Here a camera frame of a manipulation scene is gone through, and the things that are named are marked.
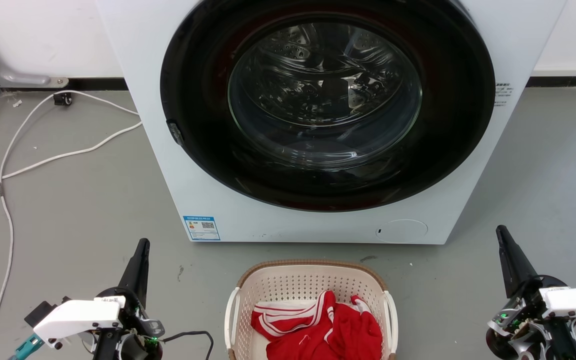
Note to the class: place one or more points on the small white paper scrap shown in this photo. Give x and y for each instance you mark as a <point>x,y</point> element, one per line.
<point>17,103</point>

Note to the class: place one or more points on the blue energy label sticker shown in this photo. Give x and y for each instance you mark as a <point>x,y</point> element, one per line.
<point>201,228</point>

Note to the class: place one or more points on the round black washing machine door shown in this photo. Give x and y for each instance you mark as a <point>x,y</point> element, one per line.
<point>193,75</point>

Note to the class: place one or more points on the teal connector piece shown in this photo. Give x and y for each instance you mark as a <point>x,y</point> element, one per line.
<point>27,347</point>

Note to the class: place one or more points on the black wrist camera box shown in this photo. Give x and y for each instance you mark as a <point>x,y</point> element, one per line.
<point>40,311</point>

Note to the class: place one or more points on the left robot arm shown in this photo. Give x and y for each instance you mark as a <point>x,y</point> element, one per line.
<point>133,352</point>

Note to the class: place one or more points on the white front-load washing machine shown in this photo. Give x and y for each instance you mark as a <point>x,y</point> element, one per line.
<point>168,190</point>

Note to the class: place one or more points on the small printed text label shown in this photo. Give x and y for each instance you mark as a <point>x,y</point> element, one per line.
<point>503,95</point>

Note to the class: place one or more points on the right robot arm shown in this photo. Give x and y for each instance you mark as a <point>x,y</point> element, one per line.
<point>533,340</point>

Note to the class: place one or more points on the red garment with white stripes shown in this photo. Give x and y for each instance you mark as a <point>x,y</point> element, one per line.
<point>348,335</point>

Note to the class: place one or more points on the beige perforated laundry basket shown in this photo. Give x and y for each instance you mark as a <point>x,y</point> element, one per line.
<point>293,285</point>

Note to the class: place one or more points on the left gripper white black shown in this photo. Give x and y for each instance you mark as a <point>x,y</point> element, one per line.
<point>78,317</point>

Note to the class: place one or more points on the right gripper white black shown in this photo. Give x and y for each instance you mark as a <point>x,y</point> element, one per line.
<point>568,300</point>

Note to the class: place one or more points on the round white filter cover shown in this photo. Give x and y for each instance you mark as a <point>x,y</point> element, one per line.
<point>402,231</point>

